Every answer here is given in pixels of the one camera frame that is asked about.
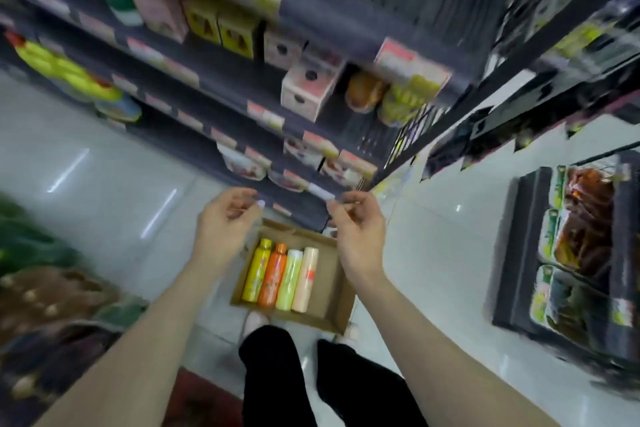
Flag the row of shelf price labels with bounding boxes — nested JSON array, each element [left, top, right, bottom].
[[0, 0, 453, 215]]

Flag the black floor display rack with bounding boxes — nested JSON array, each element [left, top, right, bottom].
[[492, 150, 640, 373]]

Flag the big pink box with holes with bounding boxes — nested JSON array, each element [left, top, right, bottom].
[[281, 54, 347, 123]]

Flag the yellow product box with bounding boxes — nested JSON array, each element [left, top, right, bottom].
[[217, 11, 259, 60], [182, 0, 222, 45]]

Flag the person's white shoe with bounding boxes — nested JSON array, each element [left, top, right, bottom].
[[241, 311, 271, 342], [332, 323, 362, 347]]

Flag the person's right forearm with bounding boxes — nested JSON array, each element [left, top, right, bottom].
[[345, 268, 560, 427]]

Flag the light green bottle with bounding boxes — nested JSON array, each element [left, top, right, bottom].
[[275, 249, 304, 312]]

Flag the peach bottle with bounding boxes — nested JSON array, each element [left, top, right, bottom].
[[291, 247, 320, 313]]

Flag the person's left forearm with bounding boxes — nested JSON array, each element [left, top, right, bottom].
[[32, 256, 237, 427]]

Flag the person's right hand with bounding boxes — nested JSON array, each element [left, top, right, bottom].
[[326, 190, 387, 283]]

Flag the person's black trousers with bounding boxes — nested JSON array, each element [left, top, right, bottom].
[[238, 326, 428, 427]]

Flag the brown cardboard box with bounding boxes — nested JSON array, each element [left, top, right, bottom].
[[230, 218, 357, 336]]

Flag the red floor mat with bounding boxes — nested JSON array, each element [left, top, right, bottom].
[[164, 367, 244, 427]]

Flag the yellow bottle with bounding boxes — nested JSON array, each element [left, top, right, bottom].
[[241, 239, 273, 303]]

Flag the green-edged brown snack packet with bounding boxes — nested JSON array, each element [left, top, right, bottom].
[[540, 209, 615, 283], [550, 165, 619, 222], [530, 264, 617, 343]]

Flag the person's right white shoe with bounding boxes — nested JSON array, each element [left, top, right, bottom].
[[332, 323, 362, 347]]

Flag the pile of green packets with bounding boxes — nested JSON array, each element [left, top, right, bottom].
[[0, 194, 82, 278]]

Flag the orange bottle on shelf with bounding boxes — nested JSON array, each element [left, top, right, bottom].
[[345, 71, 389, 114]]

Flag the small pink box with hole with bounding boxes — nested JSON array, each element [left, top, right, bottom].
[[263, 29, 307, 72]]

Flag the person's left hand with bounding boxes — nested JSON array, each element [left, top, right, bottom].
[[192, 186, 264, 270]]

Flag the row of yellow-green bottles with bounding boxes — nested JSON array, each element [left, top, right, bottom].
[[5, 31, 144, 123]]

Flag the person's left white shoe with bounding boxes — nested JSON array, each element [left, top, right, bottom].
[[241, 311, 271, 342]]

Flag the pile of brown packets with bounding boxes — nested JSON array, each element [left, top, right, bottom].
[[0, 267, 148, 427]]

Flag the white and red food packet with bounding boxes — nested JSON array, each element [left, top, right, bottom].
[[267, 169, 309, 193], [320, 159, 364, 190], [283, 136, 327, 170], [217, 144, 267, 182]]

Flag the yellow-green shelf bottle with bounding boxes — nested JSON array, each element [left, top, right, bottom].
[[377, 84, 427, 128]]

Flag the dark store shelving unit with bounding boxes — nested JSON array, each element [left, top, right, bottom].
[[0, 0, 526, 233]]

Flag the green and white bottle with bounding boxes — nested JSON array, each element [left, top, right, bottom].
[[102, 0, 144, 27]]

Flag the dark side shelving unit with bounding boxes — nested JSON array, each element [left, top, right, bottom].
[[370, 0, 640, 188]]

